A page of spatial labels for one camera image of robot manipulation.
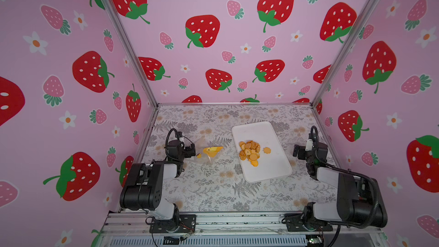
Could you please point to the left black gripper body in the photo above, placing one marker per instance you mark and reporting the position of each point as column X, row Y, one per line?
column 183, row 155

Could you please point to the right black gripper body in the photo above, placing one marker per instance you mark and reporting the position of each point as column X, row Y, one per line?
column 300, row 151

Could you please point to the clear ziploc bag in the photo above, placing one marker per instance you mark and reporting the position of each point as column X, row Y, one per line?
column 205, row 152

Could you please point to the pile of round cookies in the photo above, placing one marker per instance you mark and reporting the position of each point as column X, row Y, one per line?
column 250, row 151

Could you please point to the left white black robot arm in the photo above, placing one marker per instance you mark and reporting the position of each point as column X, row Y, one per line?
column 144, row 186

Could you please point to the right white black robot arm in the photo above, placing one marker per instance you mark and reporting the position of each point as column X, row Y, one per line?
column 358, row 204

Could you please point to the single cookie apart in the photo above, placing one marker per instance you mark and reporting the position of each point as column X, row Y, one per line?
column 267, row 150

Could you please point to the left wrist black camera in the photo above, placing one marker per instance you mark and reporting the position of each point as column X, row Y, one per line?
column 175, row 145

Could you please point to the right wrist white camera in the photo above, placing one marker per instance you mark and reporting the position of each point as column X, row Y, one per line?
column 309, row 145

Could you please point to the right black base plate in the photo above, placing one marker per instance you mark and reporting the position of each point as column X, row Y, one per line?
column 296, row 222

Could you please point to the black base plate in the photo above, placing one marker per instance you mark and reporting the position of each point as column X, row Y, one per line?
column 296, row 222
column 184, row 223

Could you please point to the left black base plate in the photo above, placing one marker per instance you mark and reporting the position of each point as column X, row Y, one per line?
column 184, row 223

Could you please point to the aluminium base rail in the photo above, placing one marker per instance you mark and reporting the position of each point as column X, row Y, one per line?
column 230, row 229

